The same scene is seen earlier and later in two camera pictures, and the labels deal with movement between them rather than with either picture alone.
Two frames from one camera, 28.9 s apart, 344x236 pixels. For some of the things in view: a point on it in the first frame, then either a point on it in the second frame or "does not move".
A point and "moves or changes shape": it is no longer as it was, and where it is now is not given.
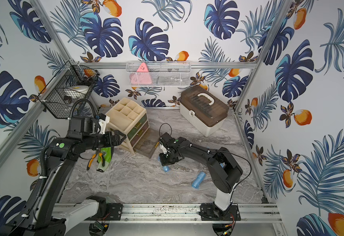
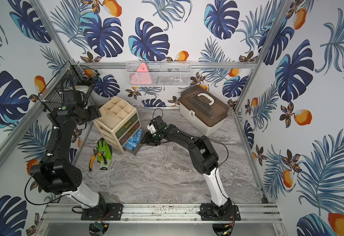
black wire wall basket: x=70 y=87 does not move
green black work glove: x=107 y=157 does not move
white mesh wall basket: x=159 y=73 does not move
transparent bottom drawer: x=147 y=144 moves or changes shape
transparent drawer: x=140 y=133 -> x=127 y=135
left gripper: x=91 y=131 -> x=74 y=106
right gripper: x=163 y=162 -> x=147 y=139
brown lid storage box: x=205 y=110 does not move
